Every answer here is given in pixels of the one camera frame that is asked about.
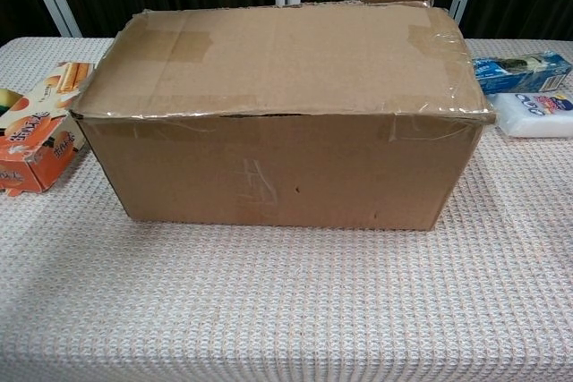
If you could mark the beige waffle tablecloth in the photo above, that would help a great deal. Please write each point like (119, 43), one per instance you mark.
(286, 301)

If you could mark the orange biscuit box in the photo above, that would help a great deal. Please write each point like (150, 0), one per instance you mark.
(40, 131)

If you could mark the white tissue pack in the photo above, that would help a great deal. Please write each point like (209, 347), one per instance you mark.
(537, 116)

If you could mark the brown cardboard shipping box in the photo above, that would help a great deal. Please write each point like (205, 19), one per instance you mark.
(286, 167)

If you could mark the blue Oreo cookie pack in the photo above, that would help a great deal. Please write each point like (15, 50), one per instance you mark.
(519, 73)

